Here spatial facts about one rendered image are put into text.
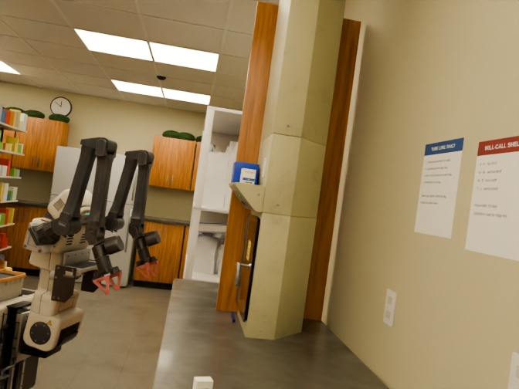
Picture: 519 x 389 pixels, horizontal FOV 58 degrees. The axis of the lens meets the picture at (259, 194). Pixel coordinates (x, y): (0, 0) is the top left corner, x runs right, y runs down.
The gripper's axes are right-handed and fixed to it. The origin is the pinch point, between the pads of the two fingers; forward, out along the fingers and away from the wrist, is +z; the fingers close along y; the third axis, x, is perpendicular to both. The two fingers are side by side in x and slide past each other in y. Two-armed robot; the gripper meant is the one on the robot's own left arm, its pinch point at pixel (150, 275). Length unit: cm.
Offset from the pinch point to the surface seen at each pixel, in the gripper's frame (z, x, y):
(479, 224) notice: 13, -130, -108
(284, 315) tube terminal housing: 30, -67, -48
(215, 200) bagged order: -33, -27, 76
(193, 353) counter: 27, -41, -83
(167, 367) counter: 25, -38, -98
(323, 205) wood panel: -5, -94, -10
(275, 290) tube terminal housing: 20, -67, -53
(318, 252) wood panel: 14, -85, -10
